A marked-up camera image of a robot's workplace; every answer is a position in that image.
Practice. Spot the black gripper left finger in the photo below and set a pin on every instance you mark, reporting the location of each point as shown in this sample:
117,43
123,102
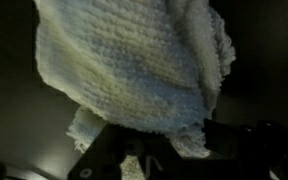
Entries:
104,156

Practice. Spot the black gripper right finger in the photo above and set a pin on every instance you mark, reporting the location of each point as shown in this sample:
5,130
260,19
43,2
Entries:
250,150

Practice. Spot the white terry cloth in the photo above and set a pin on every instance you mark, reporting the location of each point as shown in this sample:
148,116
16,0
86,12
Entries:
130,66

